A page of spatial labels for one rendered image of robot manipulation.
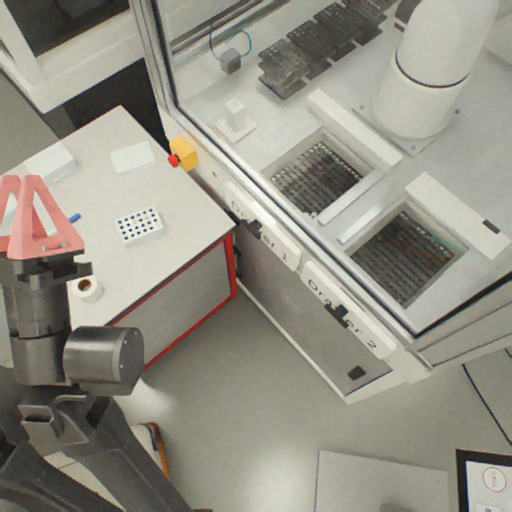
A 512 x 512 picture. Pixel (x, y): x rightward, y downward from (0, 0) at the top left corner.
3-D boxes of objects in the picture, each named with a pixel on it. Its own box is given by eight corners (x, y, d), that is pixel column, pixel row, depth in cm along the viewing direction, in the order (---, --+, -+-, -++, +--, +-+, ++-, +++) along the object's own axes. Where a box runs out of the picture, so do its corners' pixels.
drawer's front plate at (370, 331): (379, 360, 106) (393, 351, 96) (299, 278, 115) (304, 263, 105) (384, 355, 107) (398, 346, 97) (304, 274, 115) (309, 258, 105)
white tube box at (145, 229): (126, 249, 124) (122, 243, 121) (117, 226, 127) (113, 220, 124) (166, 233, 127) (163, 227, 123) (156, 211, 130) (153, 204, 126)
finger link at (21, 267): (74, 173, 42) (84, 266, 44) (30, 174, 45) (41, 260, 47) (3, 174, 36) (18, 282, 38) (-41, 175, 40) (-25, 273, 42)
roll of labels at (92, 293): (85, 306, 117) (79, 302, 114) (72, 288, 119) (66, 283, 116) (106, 291, 119) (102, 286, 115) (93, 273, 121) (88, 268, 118)
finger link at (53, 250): (79, 173, 41) (89, 267, 43) (34, 174, 45) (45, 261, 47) (8, 174, 36) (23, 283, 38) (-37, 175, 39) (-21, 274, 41)
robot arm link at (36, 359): (3, 393, 43) (41, 367, 48) (66, 397, 41) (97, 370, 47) (-7, 328, 41) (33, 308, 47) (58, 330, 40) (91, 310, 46)
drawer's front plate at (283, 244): (293, 272, 116) (297, 256, 106) (226, 203, 124) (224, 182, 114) (298, 268, 116) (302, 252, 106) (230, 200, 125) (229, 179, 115)
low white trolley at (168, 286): (139, 386, 182) (69, 350, 112) (63, 284, 200) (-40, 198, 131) (241, 301, 198) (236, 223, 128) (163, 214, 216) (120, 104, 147)
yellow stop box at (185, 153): (185, 174, 126) (181, 159, 119) (170, 159, 128) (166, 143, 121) (198, 164, 127) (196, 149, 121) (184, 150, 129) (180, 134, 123)
